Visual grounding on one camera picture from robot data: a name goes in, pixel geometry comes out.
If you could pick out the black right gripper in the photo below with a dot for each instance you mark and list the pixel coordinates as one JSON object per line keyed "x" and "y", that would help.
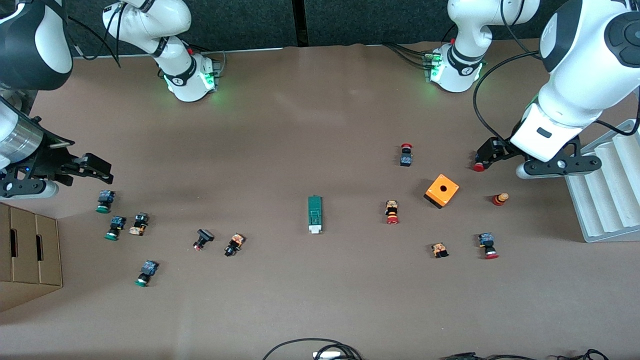
{"x": 48, "y": 161}

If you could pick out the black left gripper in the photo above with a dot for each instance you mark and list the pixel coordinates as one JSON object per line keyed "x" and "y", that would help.
{"x": 496, "y": 150}

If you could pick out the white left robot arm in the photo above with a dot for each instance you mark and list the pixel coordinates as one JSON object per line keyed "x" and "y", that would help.
{"x": 575, "y": 85}

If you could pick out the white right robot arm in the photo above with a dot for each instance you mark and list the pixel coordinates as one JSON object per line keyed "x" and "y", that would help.
{"x": 50, "y": 45}

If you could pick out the green pushbutton blue block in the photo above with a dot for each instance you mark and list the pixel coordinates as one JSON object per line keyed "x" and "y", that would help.
{"x": 148, "y": 268}
{"x": 116, "y": 222}
{"x": 105, "y": 197}

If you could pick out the red button blue block top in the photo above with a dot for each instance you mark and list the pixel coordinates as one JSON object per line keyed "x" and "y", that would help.
{"x": 406, "y": 160}

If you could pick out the orange black contact block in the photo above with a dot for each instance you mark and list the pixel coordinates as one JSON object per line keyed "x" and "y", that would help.
{"x": 439, "y": 249}

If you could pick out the red pushbutton orange block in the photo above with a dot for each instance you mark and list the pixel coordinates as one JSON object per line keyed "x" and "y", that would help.
{"x": 391, "y": 207}

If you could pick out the black square pushbutton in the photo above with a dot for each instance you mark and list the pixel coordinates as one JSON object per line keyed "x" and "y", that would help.
{"x": 204, "y": 235}

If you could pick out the grey ribbed plastic tray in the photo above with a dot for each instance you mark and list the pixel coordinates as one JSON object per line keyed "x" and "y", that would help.
{"x": 605, "y": 200}

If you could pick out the brown cardboard box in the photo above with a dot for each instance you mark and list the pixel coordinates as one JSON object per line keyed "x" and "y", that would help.
{"x": 25, "y": 280}

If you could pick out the black selector orange block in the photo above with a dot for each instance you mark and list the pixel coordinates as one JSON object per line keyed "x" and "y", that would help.
{"x": 235, "y": 242}

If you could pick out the brown paper table cover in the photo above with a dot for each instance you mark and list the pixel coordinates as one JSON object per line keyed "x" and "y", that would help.
{"x": 320, "y": 300}

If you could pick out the white plug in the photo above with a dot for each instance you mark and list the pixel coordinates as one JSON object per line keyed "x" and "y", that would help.
{"x": 327, "y": 356}

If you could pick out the orange button enclosure box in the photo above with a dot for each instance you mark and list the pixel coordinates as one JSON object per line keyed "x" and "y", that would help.
{"x": 447, "y": 194}

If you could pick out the black switch orange block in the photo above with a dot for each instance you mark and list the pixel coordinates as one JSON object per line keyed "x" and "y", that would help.
{"x": 140, "y": 220}

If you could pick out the black vertical post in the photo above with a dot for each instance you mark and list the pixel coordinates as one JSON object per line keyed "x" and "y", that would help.
{"x": 299, "y": 22}

